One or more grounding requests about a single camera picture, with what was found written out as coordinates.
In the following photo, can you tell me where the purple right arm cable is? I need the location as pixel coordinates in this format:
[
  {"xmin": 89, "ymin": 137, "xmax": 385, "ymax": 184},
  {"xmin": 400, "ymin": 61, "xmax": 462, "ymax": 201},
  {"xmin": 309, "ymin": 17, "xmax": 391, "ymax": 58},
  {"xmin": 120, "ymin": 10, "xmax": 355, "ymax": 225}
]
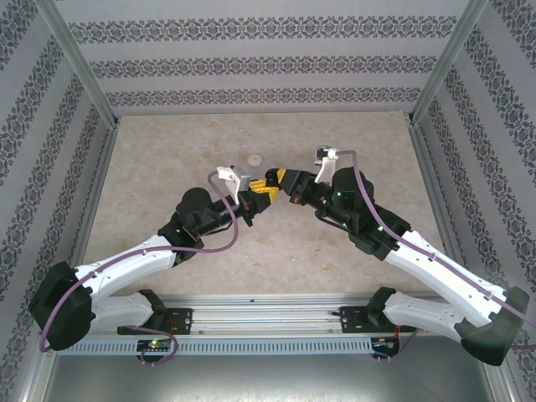
[{"xmin": 334, "ymin": 149, "xmax": 536, "ymax": 363}]

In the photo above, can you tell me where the grey slotted cable duct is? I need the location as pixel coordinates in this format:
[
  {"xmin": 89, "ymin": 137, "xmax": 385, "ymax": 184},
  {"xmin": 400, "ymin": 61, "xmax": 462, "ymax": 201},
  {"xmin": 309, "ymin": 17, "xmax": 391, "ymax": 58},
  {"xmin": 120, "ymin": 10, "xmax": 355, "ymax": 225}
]
[{"xmin": 56, "ymin": 338, "xmax": 374, "ymax": 355}]

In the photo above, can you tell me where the aluminium frame post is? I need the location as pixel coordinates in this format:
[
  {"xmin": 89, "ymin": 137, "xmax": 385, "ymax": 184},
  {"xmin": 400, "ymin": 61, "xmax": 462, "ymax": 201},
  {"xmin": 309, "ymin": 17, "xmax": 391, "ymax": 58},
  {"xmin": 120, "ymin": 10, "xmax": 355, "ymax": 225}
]
[
  {"xmin": 408, "ymin": 0, "xmax": 490, "ymax": 126},
  {"xmin": 35, "ymin": 0, "xmax": 121, "ymax": 126}
]

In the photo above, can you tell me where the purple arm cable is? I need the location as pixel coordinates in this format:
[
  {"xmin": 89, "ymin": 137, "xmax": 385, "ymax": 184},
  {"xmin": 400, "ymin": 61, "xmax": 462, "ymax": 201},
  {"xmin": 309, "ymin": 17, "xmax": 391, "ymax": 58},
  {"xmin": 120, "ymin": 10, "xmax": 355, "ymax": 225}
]
[
  {"xmin": 39, "ymin": 171, "xmax": 240, "ymax": 366},
  {"xmin": 334, "ymin": 149, "xmax": 536, "ymax": 363}
]

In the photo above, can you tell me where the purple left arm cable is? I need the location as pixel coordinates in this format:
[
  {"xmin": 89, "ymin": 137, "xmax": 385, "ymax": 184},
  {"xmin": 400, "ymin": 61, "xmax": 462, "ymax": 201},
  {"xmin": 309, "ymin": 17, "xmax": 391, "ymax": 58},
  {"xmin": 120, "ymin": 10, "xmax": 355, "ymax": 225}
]
[{"xmin": 39, "ymin": 171, "xmax": 240, "ymax": 366}]

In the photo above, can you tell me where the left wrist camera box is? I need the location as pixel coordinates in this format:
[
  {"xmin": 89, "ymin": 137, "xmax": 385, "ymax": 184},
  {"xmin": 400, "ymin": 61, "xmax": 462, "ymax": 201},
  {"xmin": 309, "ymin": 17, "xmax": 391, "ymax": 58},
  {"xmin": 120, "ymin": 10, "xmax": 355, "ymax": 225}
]
[{"xmin": 216, "ymin": 164, "xmax": 252, "ymax": 206}]

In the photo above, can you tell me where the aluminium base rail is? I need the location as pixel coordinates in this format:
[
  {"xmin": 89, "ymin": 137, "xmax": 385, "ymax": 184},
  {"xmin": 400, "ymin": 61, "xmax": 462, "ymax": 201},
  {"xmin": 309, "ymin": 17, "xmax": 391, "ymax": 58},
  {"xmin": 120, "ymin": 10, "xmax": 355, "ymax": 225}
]
[{"xmin": 39, "ymin": 292, "xmax": 495, "ymax": 337}]

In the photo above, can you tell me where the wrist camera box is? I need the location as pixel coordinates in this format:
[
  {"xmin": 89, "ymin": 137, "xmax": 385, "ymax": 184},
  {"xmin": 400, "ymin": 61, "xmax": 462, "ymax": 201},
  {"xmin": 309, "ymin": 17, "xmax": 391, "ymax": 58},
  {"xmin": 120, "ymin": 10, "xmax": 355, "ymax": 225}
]
[
  {"xmin": 216, "ymin": 164, "xmax": 252, "ymax": 206},
  {"xmin": 313, "ymin": 144, "xmax": 348, "ymax": 184}
]

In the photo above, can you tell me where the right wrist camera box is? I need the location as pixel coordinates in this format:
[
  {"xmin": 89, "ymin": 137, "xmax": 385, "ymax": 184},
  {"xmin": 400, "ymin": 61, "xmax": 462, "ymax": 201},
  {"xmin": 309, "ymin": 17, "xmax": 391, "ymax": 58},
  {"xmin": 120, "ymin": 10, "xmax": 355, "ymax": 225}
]
[{"xmin": 313, "ymin": 144, "xmax": 348, "ymax": 184}]

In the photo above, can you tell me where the aluminium table side rail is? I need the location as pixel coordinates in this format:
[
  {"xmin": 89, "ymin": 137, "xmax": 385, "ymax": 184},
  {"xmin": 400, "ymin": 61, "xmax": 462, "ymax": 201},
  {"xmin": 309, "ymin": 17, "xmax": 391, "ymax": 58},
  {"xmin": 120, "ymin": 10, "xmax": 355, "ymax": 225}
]
[
  {"xmin": 69, "ymin": 125, "xmax": 121, "ymax": 271},
  {"xmin": 408, "ymin": 123, "xmax": 478, "ymax": 302}
]

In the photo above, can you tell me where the grey sheet metal panel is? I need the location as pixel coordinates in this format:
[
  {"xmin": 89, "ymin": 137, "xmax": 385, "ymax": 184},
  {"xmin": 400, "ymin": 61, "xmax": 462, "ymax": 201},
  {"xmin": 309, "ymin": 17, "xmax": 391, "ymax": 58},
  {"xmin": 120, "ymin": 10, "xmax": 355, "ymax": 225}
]
[{"xmin": 20, "ymin": 353, "xmax": 516, "ymax": 402}]

